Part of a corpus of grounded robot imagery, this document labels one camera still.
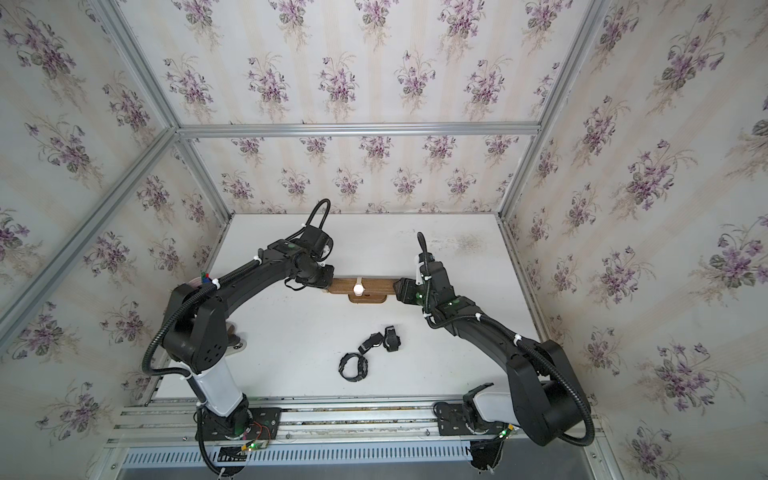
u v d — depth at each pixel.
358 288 0.89
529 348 0.44
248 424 0.71
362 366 0.79
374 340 0.86
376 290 0.90
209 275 0.88
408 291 0.76
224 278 0.52
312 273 0.74
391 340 0.82
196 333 0.46
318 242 0.73
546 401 0.41
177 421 0.75
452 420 0.73
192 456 0.69
